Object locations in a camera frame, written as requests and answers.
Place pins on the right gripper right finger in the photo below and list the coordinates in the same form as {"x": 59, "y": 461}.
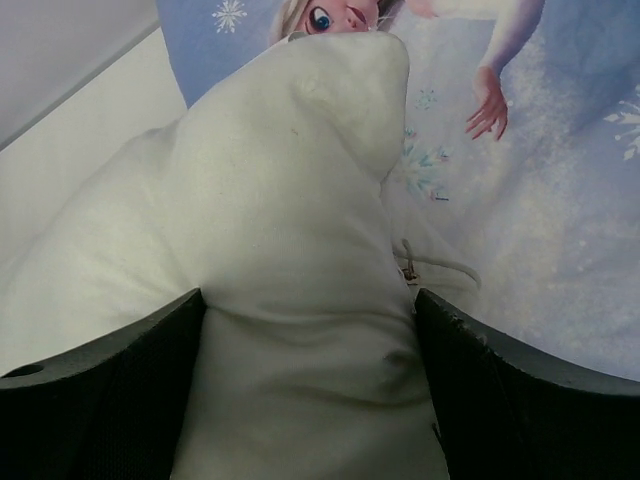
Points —
{"x": 507, "y": 410}

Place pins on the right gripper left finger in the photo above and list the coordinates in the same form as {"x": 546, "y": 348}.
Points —
{"x": 112, "y": 408}

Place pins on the white pillow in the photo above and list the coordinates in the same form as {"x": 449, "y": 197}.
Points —
{"x": 272, "y": 196}

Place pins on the blue Elsa pillow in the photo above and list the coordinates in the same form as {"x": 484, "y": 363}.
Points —
{"x": 521, "y": 145}

